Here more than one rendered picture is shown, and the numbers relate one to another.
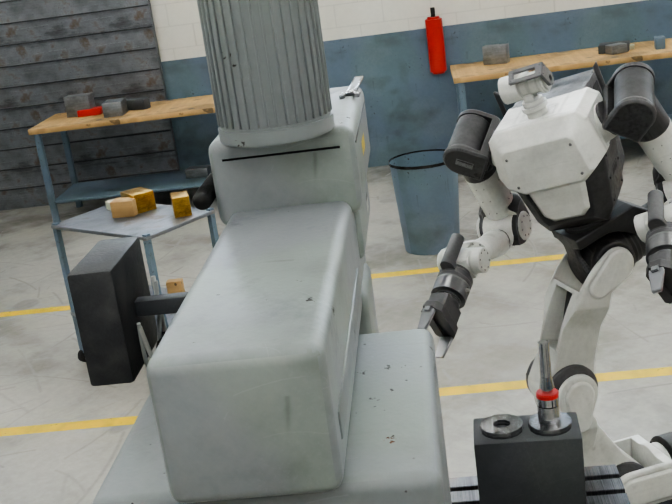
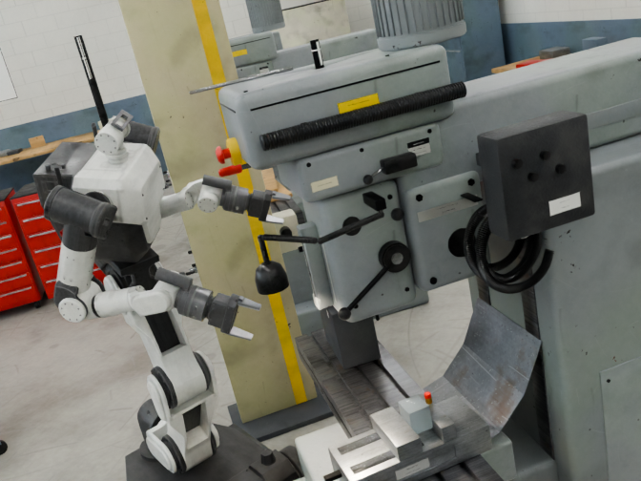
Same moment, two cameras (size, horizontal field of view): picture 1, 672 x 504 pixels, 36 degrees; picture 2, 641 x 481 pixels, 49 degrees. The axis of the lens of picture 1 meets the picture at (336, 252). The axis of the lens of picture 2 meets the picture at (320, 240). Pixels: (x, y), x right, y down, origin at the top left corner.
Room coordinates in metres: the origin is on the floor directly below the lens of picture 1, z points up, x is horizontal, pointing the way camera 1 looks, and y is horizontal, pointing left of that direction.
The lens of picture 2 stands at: (2.62, 1.51, 2.05)
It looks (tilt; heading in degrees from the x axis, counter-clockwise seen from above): 19 degrees down; 251
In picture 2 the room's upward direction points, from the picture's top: 13 degrees counter-clockwise
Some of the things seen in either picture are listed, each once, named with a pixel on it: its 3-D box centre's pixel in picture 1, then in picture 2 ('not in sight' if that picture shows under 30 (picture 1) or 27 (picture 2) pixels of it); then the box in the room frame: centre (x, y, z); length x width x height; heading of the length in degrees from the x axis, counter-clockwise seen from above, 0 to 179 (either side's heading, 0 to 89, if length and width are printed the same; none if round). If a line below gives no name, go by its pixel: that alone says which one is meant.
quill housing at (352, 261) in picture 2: not in sight; (358, 242); (2.04, 0.05, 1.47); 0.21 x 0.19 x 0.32; 84
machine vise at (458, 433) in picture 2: not in sight; (407, 441); (2.09, 0.24, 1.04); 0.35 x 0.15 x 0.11; 177
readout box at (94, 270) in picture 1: (112, 309); (538, 176); (1.78, 0.41, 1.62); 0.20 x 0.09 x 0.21; 174
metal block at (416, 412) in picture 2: not in sight; (415, 414); (2.06, 0.24, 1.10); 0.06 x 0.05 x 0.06; 87
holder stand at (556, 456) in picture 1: (529, 464); (346, 321); (1.97, -0.34, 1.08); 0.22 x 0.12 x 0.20; 81
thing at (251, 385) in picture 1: (280, 310); (529, 114); (1.54, 0.10, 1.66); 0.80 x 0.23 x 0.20; 174
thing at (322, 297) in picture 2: not in sight; (315, 265); (2.15, 0.03, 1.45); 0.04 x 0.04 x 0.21; 84
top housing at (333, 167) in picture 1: (297, 149); (333, 101); (2.02, 0.05, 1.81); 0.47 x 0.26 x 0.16; 174
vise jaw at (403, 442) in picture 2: not in sight; (395, 432); (2.12, 0.24, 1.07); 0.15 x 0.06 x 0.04; 87
